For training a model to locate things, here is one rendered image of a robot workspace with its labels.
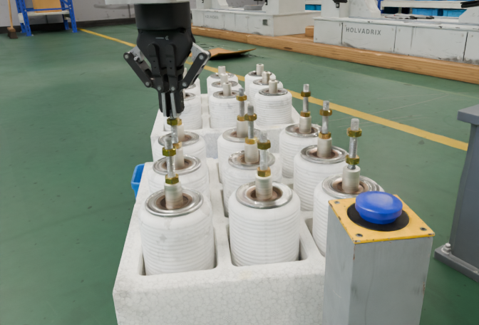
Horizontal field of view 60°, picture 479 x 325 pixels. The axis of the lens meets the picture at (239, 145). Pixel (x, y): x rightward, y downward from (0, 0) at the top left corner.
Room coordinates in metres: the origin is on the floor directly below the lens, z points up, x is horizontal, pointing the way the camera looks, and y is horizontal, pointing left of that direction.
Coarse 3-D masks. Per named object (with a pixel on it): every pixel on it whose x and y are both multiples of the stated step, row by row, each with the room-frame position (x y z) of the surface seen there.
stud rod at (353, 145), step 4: (352, 120) 0.50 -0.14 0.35; (356, 120) 0.49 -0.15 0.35; (352, 124) 0.49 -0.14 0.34; (356, 124) 0.49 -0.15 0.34; (352, 128) 0.49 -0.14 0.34; (356, 128) 0.49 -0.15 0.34; (352, 140) 0.49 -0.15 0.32; (356, 140) 0.49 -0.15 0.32; (352, 144) 0.49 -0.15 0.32; (356, 144) 0.50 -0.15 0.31; (352, 148) 0.49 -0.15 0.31; (356, 148) 0.50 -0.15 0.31; (352, 152) 0.49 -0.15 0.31; (352, 156) 0.49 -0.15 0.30; (348, 164) 0.50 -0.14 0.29; (348, 168) 0.50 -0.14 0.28; (352, 168) 0.49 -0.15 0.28
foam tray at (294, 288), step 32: (224, 224) 0.53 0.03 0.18; (128, 256) 0.46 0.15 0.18; (224, 256) 0.45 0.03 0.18; (320, 256) 0.45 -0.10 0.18; (128, 288) 0.40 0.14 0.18; (160, 288) 0.40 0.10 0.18; (192, 288) 0.40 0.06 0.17; (224, 288) 0.40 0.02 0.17; (256, 288) 0.41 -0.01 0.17; (288, 288) 0.41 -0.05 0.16; (320, 288) 0.42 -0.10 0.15; (128, 320) 0.39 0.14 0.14; (160, 320) 0.40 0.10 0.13; (192, 320) 0.40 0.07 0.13; (224, 320) 0.40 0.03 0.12; (256, 320) 0.41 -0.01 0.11; (288, 320) 0.41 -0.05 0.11; (320, 320) 0.42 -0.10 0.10
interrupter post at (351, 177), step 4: (344, 168) 0.50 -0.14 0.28; (356, 168) 0.49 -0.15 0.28; (344, 172) 0.49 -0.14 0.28; (348, 172) 0.49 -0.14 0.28; (352, 172) 0.49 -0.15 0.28; (356, 172) 0.49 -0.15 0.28; (344, 176) 0.49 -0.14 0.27; (348, 176) 0.49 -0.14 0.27; (352, 176) 0.49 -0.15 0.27; (356, 176) 0.49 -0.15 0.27; (344, 180) 0.49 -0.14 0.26; (348, 180) 0.49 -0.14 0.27; (352, 180) 0.49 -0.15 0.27; (356, 180) 0.49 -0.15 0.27; (344, 184) 0.49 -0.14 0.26; (348, 184) 0.49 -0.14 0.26; (352, 184) 0.49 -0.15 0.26; (356, 184) 0.49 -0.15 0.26; (344, 188) 0.49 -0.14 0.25; (348, 188) 0.49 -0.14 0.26; (352, 188) 0.49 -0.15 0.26; (356, 188) 0.49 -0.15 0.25
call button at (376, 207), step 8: (368, 192) 0.34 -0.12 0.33; (376, 192) 0.34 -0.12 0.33; (384, 192) 0.34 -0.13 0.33; (360, 200) 0.32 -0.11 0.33; (368, 200) 0.32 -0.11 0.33; (376, 200) 0.32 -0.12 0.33; (384, 200) 0.32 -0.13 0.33; (392, 200) 0.32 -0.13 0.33; (400, 200) 0.32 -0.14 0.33; (360, 208) 0.31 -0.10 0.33; (368, 208) 0.31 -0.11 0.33; (376, 208) 0.31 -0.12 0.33; (384, 208) 0.31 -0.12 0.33; (392, 208) 0.31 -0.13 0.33; (400, 208) 0.31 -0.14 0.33; (368, 216) 0.31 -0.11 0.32; (376, 216) 0.30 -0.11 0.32; (384, 216) 0.30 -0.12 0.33; (392, 216) 0.30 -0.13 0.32
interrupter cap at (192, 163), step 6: (186, 156) 0.62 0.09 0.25; (192, 156) 0.62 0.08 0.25; (156, 162) 0.60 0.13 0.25; (162, 162) 0.60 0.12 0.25; (186, 162) 0.60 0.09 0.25; (192, 162) 0.59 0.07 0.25; (198, 162) 0.59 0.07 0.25; (156, 168) 0.58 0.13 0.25; (162, 168) 0.58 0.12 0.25; (180, 168) 0.58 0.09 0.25; (186, 168) 0.57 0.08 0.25; (192, 168) 0.57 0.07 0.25; (198, 168) 0.58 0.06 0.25; (162, 174) 0.56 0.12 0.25; (180, 174) 0.56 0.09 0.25; (186, 174) 0.56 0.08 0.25
